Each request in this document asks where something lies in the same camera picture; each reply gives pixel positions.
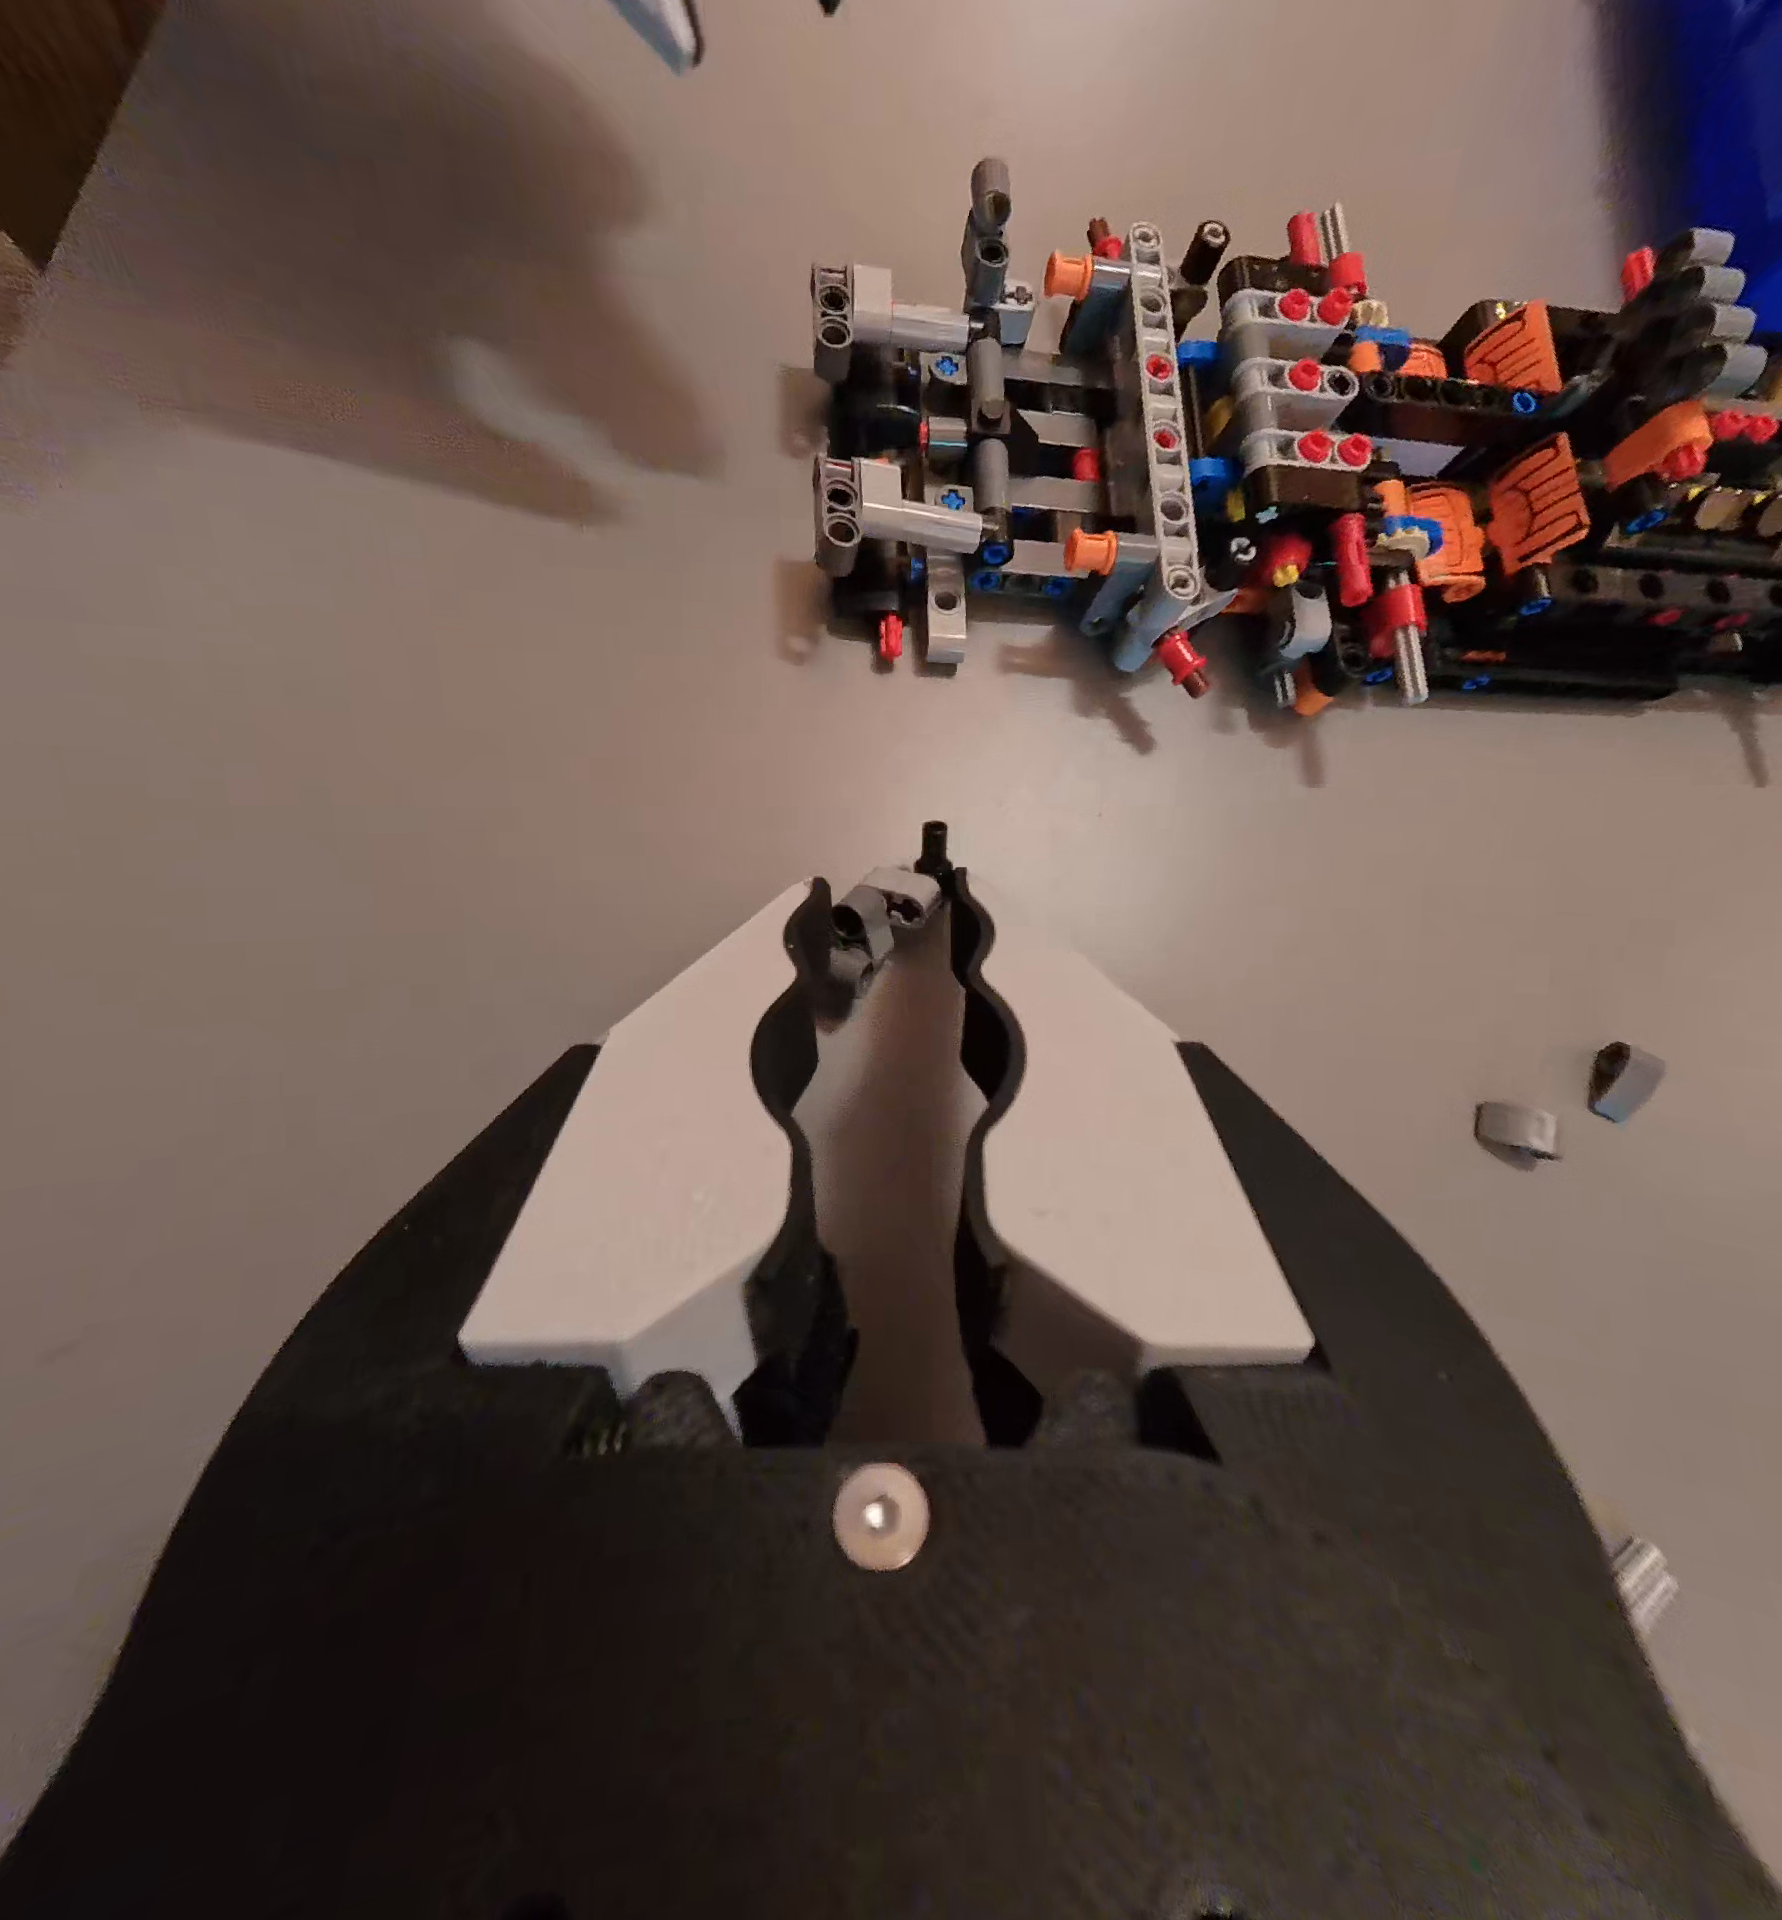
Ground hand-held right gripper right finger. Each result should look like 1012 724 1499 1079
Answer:
948 873 1319 1450

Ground grey lego connector subassembly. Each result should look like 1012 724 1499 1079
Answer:
826 819 971 1028

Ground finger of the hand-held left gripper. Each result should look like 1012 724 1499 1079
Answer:
609 0 709 76

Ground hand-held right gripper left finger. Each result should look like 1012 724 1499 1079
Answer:
459 876 852 1450

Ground lego car chassis model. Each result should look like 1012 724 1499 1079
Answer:
808 156 1782 755

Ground blue bin with square tag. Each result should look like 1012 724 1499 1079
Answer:
1594 0 1782 352

